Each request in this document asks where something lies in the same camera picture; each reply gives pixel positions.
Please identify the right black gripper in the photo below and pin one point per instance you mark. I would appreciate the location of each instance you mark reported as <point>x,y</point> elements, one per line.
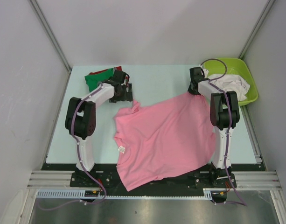
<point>190,90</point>

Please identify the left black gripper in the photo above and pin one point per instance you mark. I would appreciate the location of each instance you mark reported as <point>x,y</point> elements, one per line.
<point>123,98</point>

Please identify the green plastic basin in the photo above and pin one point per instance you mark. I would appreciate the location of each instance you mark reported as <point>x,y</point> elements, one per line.
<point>227,65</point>

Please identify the pink t shirt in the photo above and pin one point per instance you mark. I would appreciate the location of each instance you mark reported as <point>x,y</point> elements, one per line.
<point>164,140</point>

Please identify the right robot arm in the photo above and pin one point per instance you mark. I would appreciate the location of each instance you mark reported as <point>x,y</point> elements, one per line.
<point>224,116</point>

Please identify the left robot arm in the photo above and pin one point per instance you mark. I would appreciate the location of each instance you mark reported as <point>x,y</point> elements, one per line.
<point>81,113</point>

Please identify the folded red t shirt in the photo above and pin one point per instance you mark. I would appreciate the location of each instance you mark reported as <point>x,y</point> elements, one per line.
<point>100,71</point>

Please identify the white t shirt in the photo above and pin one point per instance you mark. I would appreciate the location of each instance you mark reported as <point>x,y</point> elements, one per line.
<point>230,82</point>

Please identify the folded green t shirt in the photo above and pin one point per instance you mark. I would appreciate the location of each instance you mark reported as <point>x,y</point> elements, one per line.
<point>93,80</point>

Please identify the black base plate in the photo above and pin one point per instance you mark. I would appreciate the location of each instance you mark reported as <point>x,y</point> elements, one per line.
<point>108,176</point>

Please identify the right aluminium frame post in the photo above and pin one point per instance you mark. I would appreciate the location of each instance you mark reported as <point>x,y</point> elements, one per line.
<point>256,28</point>

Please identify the aluminium frame post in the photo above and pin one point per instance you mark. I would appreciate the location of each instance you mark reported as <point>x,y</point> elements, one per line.
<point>256,28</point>
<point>49,32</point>

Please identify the left aluminium frame post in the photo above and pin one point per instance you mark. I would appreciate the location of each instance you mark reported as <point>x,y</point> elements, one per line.
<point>49,32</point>

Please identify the slotted cable duct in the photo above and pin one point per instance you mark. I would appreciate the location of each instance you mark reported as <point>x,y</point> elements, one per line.
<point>186,194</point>

